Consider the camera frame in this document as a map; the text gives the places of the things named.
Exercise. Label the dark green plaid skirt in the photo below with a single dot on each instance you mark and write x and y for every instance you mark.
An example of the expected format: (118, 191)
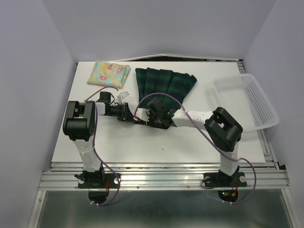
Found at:
(175, 84)

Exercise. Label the pastel floral skirt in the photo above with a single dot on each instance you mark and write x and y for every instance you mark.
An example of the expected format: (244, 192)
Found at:
(109, 74)

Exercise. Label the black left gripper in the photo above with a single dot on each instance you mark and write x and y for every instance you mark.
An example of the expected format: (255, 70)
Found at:
(126, 115)

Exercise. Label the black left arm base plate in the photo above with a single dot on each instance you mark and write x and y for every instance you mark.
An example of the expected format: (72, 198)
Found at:
(103, 188)

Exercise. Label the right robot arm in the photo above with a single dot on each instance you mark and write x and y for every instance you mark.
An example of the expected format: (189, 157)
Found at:
(220, 128)

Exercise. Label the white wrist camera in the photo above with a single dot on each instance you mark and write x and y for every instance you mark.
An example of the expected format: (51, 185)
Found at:
(142, 114)
(122, 96)

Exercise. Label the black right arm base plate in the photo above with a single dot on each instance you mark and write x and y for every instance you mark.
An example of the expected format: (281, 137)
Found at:
(227, 185)

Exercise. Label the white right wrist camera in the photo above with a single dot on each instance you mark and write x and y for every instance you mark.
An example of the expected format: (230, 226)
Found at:
(142, 114)

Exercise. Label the aluminium mounting rail frame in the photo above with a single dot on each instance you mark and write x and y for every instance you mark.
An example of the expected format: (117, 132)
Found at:
(161, 174)

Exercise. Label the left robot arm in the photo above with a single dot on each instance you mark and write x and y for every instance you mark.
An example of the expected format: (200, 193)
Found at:
(79, 125)

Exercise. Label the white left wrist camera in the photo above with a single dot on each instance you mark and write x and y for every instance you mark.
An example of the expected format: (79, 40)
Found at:
(122, 96)

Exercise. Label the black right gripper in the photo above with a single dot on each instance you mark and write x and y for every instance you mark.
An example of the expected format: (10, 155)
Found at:
(150, 122)

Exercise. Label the white plastic basket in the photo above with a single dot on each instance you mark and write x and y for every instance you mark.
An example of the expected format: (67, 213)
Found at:
(243, 97)

